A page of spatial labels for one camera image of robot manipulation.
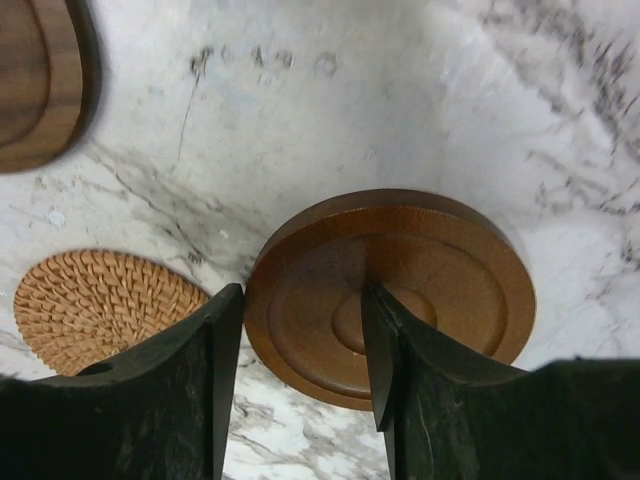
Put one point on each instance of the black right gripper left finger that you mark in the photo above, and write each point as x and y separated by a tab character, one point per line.
159	410

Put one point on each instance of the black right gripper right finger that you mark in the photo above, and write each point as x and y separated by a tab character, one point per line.
448	412

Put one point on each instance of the woven rattan coaster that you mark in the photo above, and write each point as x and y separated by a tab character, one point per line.
80	307

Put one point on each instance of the grooved brown wooden coaster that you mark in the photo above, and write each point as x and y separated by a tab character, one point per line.
447	263

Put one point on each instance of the dark walnut coaster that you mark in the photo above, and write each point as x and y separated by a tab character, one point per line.
50	80

